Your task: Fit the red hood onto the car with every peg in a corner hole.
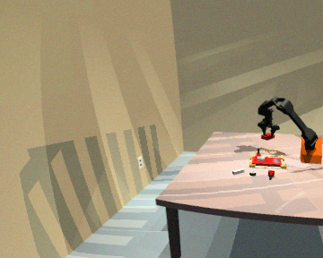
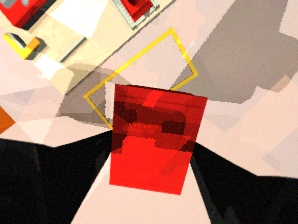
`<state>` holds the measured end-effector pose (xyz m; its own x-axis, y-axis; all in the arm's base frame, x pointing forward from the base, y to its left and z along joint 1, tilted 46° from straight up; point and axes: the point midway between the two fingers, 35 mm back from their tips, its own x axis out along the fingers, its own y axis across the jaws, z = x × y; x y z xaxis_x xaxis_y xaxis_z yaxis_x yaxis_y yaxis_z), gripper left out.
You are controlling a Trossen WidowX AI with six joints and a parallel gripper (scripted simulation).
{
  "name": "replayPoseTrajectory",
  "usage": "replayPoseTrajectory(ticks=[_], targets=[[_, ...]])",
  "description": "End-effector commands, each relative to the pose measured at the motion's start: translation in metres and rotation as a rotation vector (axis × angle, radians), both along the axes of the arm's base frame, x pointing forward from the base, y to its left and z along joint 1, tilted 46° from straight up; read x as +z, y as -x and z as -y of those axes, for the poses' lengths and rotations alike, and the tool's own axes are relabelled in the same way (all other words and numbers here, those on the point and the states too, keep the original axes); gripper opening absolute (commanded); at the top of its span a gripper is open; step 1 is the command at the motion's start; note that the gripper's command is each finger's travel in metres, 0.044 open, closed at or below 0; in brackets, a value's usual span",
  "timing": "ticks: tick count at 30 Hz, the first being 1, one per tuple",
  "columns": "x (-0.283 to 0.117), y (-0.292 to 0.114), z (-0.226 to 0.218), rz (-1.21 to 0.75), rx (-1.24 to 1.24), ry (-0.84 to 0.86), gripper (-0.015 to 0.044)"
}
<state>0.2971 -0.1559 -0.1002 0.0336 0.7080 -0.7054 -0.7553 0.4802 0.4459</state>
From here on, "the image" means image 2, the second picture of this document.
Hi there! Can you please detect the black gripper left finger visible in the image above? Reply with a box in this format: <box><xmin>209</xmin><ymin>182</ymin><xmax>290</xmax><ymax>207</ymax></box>
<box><xmin>0</xmin><ymin>130</ymin><xmax>112</xmax><ymax>224</ymax></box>

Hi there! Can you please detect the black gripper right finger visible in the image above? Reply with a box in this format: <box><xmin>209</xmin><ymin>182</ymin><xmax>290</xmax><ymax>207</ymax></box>
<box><xmin>190</xmin><ymin>142</ymin><xmax>298</xmax><ymax>224</ymax></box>

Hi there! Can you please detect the red hollow shell with corner bosses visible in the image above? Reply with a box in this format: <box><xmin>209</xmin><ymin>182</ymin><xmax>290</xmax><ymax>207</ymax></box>
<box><xmin>109</xmin><ymin>84</ymin><xmax>208</xmax><ymax>195</ymax></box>

